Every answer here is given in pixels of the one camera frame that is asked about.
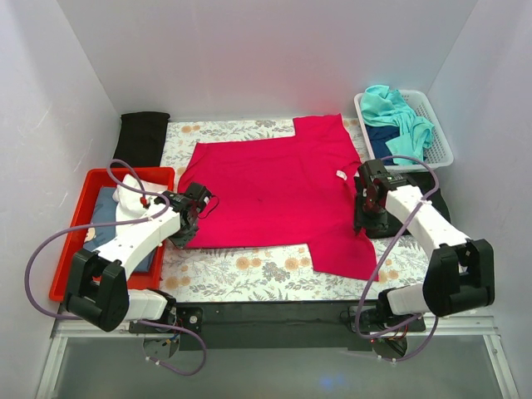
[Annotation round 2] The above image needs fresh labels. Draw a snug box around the red t shirt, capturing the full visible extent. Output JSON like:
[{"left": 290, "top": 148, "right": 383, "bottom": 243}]
[{"left": 178, "top": 115, "right": 377, "bottom": 280}]

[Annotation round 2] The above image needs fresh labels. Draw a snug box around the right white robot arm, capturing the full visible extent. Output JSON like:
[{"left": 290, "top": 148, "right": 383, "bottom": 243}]
[{"left": 351, "top": 159, "right": 495, "bottom": 337}]

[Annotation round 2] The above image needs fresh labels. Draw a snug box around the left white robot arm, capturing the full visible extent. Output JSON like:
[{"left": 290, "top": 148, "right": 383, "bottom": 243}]
[{"left": 63, "top": 183, "right": 215, "bottom": 332}]

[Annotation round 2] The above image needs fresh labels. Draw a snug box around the red plastic tray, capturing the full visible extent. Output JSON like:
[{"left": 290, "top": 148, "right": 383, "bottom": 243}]
[{"left": 49, "top": 167, "right": 175, "bottom": 303}]

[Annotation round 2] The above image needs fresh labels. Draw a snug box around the floral patterned mat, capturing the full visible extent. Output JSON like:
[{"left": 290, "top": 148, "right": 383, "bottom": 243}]
[{"left": 161, "top": 118, "right": 428, "bottom": 302}]

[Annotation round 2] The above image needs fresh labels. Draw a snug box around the dark blue t shirt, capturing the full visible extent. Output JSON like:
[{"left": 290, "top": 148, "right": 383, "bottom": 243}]
[{"left": 365, "top": 125, "right": 400, "bottom": 159}]

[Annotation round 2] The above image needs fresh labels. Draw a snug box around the black cloth right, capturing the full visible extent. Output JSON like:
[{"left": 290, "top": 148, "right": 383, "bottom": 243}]
[{"left": 386, "top": 172, "right": 451, "bottom": 238}]

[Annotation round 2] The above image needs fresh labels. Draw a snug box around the black cloth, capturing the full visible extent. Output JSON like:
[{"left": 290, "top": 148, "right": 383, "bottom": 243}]
[
  {"left": 386, "top": 172, "right": 451, "bottom": 238},
  {"left": 113, "top": 111, "right": 170, "bottom": 168}
]

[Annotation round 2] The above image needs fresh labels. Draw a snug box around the white plastic basket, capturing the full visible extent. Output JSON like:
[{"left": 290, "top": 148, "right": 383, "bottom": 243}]
[{"left": 353, "top": 89, "right": 454, "bottom": 170}]

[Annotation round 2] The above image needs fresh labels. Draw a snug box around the teal t shirt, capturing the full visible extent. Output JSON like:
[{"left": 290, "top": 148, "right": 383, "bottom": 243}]
[{"left": 360, "top": 85, "right": 434, "bottom": 165}]

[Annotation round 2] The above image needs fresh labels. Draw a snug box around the black cloth back left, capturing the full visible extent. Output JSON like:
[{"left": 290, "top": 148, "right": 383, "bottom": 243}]
[{"left": 113, "top": 111, "right": 170, "bottom": 168}]

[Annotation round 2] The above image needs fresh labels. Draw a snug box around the folded blue t shirt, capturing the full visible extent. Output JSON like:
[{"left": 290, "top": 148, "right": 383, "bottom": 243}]
[{"left": 83, "top": 187, "right": 155, "bottom": 273}]

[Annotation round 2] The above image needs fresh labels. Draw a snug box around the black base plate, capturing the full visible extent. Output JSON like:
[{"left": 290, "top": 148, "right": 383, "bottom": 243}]
[{"left": 128, "top": 299, "right": 427, "bottom": 352}]

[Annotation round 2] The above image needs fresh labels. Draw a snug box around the aluminium frame rail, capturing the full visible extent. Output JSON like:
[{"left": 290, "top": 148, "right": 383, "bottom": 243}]
[{"left": 37, "top": 311, "right": 519, "bottom": 398}]

